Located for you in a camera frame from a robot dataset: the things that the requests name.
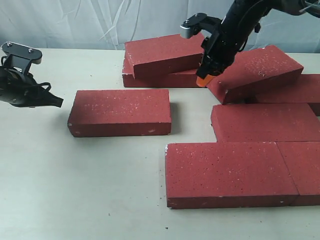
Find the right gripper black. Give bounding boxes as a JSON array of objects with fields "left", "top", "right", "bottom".
[{"left": 196, "top": 7, "right": 260, "bottom": 88}]

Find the red brick under back stack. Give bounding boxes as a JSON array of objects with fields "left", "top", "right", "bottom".
[{"left": 122, "top": 58, "right": 199, "bottom": 88}]

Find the red brick moved to row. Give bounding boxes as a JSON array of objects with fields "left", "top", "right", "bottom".
[{"left": 67, "top": 89, "right": 172, "bottom": 138}]

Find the right robot arm dark grey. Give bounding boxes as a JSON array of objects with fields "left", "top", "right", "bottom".
[{"left": 189, "top": 0, "right": 320, "bottom": 87}]

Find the red brick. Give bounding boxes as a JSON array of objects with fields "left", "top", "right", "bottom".
[
  {"left": 211, "top": 103, "right": 320, "bottom": 142},
  {"left": 165, "top": 142, "right": 299, "bottom": 209},
  {"left": 277, "top": 141, "right": 320, "bottom": 207},
  {"left": 206, "top": 45, "right": 304, "bottom": 105},
  {"left": 124, "top": 33, "right": 204, "bottom": 79},
  {"left": 245, "top": 74, "right": 320, "bottom": 117},
  {"left": 122, "top": 58, "right": 199, "bottom": 88}
]

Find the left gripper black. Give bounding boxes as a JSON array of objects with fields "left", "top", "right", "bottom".
[{"left": 0, "top": 67, "right": 64, "bottom": 108}]

